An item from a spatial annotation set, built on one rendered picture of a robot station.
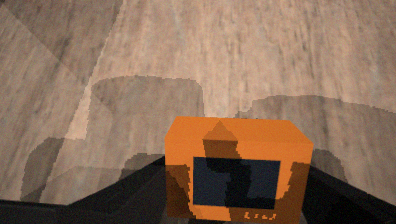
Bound orange block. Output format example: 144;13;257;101
165;116;314;224

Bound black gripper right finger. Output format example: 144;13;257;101
302;165;396;224

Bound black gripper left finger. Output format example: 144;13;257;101
0;156;166;224

